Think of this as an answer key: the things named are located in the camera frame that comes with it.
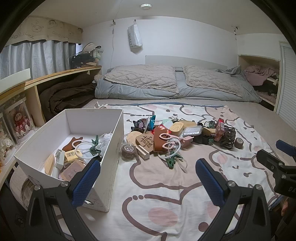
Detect carved wooden block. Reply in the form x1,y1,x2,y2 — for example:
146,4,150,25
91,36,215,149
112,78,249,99
135,134,154,152

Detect wooden oval box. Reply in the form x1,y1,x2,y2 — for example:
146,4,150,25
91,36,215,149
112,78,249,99
179,119,198,129
168,122,185,137

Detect white dress doll case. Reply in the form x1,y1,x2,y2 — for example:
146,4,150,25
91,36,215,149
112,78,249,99
0,113,16,163

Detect wooden shelf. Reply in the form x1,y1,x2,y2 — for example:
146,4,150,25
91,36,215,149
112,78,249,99
0,65,102,176

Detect small black container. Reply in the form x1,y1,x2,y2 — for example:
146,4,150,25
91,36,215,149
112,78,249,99
193,134,210,144

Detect wooden wall niche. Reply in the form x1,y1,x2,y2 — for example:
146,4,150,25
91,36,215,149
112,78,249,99
238,54,281,113

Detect pink square box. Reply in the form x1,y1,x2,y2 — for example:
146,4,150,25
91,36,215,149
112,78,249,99
59,160,87,182

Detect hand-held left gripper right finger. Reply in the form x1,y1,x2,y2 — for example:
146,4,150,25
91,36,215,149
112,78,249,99
195,158,271,241

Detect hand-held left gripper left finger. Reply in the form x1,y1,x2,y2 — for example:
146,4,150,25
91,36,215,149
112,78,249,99
25,158,101,241

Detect small white box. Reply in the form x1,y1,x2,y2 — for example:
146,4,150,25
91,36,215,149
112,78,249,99
136,145,151,160

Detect dark brown hair claw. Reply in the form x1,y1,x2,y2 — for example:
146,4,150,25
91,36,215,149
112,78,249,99
216,126,236,150

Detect grey curtain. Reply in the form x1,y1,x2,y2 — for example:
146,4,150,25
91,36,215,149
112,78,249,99
0,39,77,80

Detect pink cloth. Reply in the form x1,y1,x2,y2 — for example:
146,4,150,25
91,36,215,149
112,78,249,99
244,65,277,86

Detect dark patterned hair accessory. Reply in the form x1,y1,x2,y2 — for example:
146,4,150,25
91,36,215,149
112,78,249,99
131,119,148,131

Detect white cardboard box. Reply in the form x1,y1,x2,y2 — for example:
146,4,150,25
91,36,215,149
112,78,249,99
14,108,125,212

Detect grey duvet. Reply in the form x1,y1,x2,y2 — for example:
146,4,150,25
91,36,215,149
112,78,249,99
94,65,263,103

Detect flat wooden oval piece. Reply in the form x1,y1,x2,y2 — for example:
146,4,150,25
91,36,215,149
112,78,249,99
44,153,56,179

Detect beige quilted cloth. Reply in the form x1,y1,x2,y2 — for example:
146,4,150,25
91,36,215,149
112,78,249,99
9,166,35,204

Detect pink scissors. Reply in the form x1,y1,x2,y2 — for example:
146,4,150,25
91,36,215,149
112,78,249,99
158,132,179,152

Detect white hanging bag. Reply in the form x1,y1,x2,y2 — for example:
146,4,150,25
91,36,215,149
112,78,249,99
128,20,143,48

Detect white louvered door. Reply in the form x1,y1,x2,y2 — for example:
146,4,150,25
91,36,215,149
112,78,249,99
276,41,296,127

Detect white wall cable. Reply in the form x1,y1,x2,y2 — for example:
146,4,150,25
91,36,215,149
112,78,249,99
110,20,116,67

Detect white foam block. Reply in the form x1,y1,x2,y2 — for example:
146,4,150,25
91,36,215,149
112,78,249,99
0,68,31,94

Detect clear plastic packet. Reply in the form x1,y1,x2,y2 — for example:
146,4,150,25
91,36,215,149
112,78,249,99
183,127,203,138

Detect small yellow box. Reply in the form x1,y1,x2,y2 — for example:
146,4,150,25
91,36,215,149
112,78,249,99
64,149,83,163

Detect pink plastic clip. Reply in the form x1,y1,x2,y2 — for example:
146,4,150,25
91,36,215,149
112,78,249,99
179,136,193,147

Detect white stick tool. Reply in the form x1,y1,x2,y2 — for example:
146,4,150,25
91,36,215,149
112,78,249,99
52,149,66,179

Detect wrapped brown tape roll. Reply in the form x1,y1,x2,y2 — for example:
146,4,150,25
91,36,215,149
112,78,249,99
121,142,139,160

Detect printed blanket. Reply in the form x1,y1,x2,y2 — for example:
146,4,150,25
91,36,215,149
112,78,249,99
76,103,281,241

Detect beige printed valance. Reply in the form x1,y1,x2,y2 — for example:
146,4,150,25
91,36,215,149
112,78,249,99
7,16,83,45

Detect beige textured pillow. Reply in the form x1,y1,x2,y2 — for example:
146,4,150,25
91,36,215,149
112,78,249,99
183,65,245,98
103,65,179,93

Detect white cap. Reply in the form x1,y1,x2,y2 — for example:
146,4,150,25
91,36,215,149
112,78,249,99
80,42,102,54

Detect round wooden disc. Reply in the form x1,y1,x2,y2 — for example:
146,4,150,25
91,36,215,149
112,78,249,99
127,131,142,144

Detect red dress doll case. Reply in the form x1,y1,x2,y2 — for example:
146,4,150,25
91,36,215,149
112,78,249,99
2,97,35,144

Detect white fluffy pompom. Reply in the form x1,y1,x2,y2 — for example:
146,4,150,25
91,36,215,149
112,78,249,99
100,133,114,149

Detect black bag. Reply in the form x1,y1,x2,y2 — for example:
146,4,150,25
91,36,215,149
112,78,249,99
70,53,102,67

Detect white plastic ring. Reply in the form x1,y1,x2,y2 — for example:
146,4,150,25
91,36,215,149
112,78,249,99
158,138,182,160
72,141,102,160

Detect brown folded blanket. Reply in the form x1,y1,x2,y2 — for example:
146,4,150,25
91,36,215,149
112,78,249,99
38,75,97,116

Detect brown leather case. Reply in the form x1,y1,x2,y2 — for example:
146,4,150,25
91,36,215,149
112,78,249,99
153,126,173,152
63,137,82,151

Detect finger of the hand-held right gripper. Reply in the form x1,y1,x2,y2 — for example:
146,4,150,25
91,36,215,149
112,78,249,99
256,149,292,180
276,140,296,163

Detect dark clothes pile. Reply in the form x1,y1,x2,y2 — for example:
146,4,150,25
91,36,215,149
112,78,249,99
253,77,278,98

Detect white headboard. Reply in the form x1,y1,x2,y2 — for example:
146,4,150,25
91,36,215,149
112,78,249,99
145,55,228,70

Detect red snack box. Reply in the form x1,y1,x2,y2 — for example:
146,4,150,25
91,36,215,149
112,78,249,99
213,118,225,142

